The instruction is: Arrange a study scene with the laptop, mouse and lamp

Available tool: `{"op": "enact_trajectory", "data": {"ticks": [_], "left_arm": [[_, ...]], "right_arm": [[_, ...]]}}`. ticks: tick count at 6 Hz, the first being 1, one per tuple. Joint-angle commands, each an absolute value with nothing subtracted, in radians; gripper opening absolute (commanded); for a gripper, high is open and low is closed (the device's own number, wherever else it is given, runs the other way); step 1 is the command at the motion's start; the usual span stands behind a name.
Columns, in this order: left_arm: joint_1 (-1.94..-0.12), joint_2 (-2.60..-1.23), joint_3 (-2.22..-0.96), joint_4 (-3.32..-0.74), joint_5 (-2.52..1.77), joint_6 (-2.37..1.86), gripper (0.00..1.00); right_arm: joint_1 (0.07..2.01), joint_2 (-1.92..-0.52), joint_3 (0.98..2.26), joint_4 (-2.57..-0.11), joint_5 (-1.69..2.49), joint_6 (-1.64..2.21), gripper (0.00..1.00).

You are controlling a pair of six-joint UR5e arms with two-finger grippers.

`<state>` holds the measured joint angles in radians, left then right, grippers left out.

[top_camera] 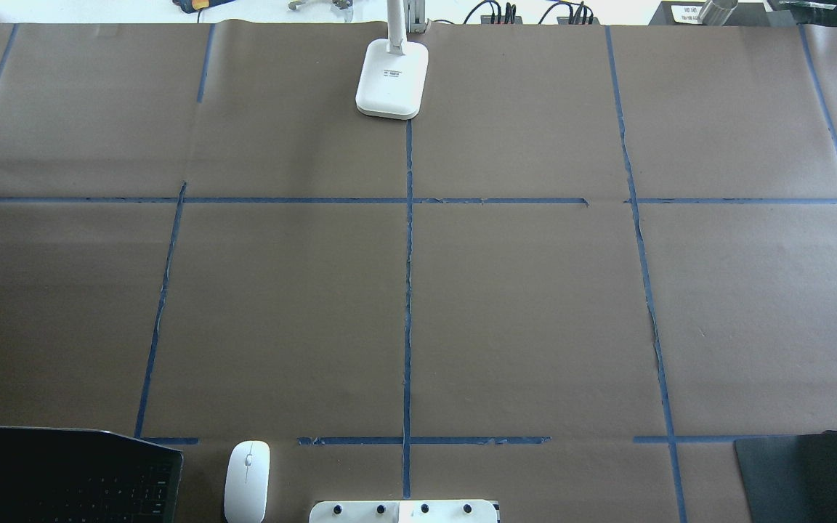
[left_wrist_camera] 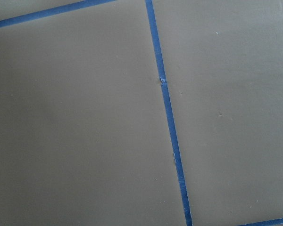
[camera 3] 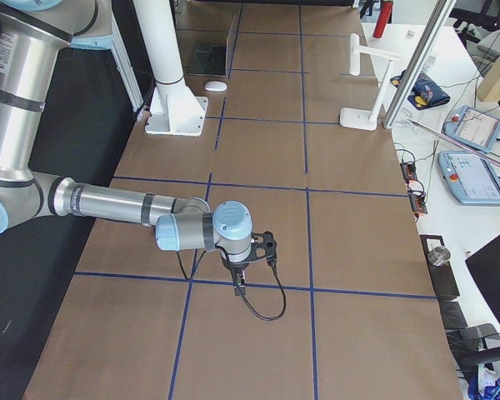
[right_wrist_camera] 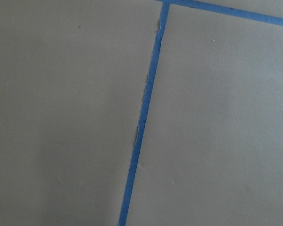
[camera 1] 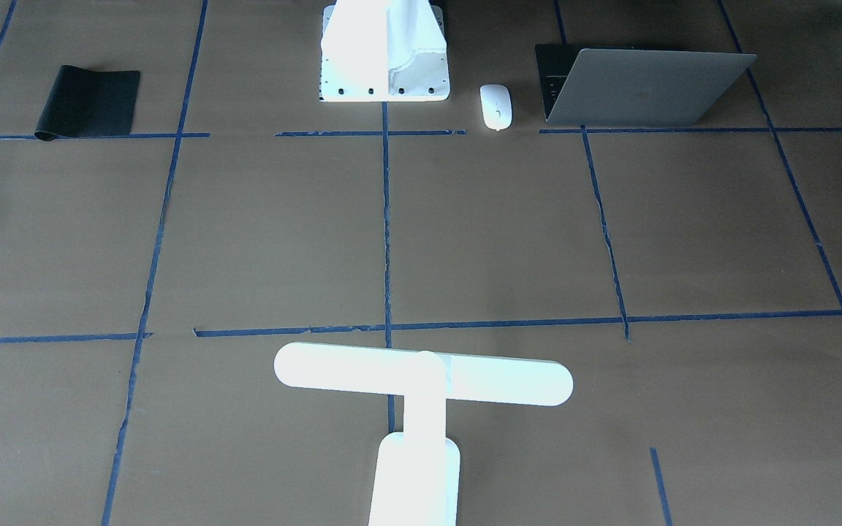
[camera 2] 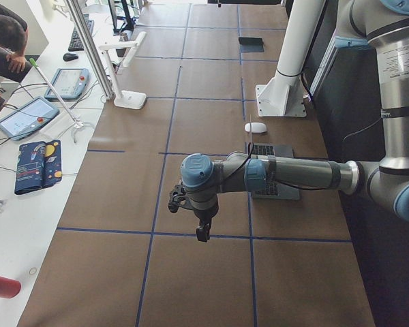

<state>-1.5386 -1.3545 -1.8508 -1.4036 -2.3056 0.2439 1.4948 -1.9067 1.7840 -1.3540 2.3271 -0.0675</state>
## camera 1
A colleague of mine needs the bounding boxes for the grey laptop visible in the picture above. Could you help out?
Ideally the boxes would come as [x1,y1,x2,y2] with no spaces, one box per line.
[534,44,757,127]

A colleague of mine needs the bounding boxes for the black mouse pad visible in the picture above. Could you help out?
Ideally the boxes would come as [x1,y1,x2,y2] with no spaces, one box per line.
[34,64,143,141]

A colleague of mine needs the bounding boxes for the white computer mouse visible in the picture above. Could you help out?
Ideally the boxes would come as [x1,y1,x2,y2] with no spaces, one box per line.
[479,83,512,132]

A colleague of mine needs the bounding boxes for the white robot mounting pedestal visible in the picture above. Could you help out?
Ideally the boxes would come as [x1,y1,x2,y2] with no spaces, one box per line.
[319,1,451,103]

